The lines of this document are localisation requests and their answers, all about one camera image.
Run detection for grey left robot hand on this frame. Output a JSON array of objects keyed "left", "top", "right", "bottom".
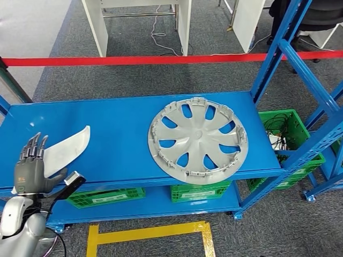
[{"left": 14, "top": 132, "right": 68, "bottom": 195}]

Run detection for white curved plastic part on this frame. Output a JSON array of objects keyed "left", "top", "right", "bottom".
[{"left": 11, "top": 125, "right": 91, "bottom": 195}]

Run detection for blue metal shelf rack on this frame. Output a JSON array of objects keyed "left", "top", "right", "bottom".
[
  {"left": 304, "top": 80, "right": 343, "bottom": 203},
  {"left": 0, "top": 0, "right": 343, "bottom": 234}
]

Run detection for green plastic crate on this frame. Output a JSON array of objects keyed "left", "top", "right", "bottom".
[
  {"left": 66, "top": 187, "right": 147, "bottom": 209},
  {"left": 330, "top": 138, "right": 343, "bottom": 168},
  {"left": 171, "top": 179, "right": 233, "bottom": 194},
  {"left": 170, "top": 186, "right": 227, "bottom": 204},
  {"left": 246, "top": 169, "right": 317, "bottom": 194}
]

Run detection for yellow floor tape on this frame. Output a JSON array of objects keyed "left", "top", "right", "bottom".
[{"left": 85, "top": 221, "right": 216, "bottom": 257}]

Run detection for white desk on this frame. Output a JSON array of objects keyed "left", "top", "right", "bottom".
[
  {"left": 218, "top": 0, "right": 266, "bottom": 54},
  {"left": 296, "top": 23, "right": 340, "bottom": 50},
  {"left": 82, "top": 0, "right": 193, "bottom": 58}
]

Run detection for red barrier belt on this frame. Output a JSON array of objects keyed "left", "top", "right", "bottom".
[{"left": 2, "top": 50, "right": 343, "bottom": 67}]

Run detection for grey plastic wheel cover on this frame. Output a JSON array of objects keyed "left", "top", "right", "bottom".
[{"left": 147, "top": 96, "right": 249, "bottom": 185}]

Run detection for white power adapter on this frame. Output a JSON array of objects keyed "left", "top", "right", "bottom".
[{"left": 267, "top": 133, "right": 288, "bottom": 151}]

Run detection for black office chair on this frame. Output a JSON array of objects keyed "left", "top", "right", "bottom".
[{"left": 267, "top": 0, "right": 343, "bottom": 65}]

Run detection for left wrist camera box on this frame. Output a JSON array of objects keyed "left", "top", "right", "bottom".
[{"left": 49, "top": 171, "right": 87, "bottom": 203}]

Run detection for black cable loop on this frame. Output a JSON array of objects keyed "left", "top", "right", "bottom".
[{"left": 54, "top": 230, "right": 67, "bottom": 257}]

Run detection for white floor cable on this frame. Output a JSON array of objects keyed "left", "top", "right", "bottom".
[
  {"left": 150, "top": 4, "right": 186, "bottom": 57},
  {"left": 210, "top": 33, "right": 272, "bottom": 57}
]

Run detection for tangled black cables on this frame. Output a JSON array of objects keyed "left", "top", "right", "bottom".
[{"left": 264, "top": 113, "right": 291, "bottom": 165}]

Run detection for green crate holding cables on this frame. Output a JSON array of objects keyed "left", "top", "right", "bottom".
[{"left": 258, "top": 109, "right": 326, "bottom": 179}]

